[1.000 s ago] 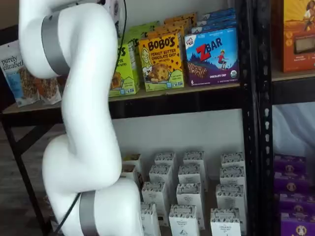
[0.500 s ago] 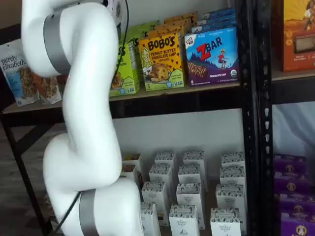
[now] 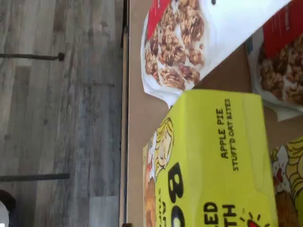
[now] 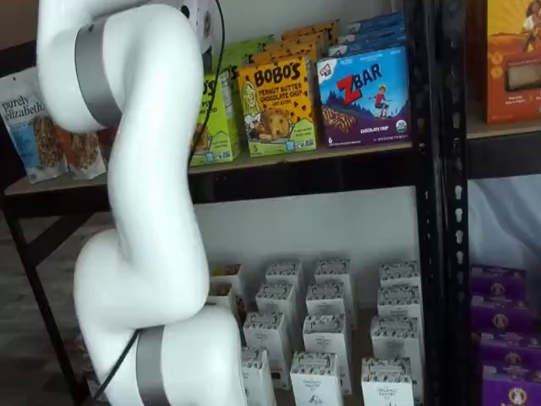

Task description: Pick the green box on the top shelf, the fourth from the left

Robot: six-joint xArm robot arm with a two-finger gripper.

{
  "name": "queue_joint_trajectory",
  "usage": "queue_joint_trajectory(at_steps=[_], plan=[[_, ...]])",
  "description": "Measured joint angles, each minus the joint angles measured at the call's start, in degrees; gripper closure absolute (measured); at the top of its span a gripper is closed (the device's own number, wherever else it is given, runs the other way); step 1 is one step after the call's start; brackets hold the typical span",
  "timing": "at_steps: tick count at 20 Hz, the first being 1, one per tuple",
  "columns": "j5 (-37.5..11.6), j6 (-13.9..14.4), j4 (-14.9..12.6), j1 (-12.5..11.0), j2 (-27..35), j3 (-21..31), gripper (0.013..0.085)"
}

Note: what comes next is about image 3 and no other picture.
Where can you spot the black metal rod with foot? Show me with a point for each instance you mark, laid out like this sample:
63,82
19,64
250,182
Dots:
30,56

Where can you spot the cranberry pecan granola bag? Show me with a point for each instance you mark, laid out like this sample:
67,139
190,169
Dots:
279,66
177,47

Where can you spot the green Bobo's apple pie box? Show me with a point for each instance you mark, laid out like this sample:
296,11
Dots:
291,177
213,142

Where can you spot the brown shelf board with bags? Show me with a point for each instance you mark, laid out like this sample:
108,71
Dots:
135,106

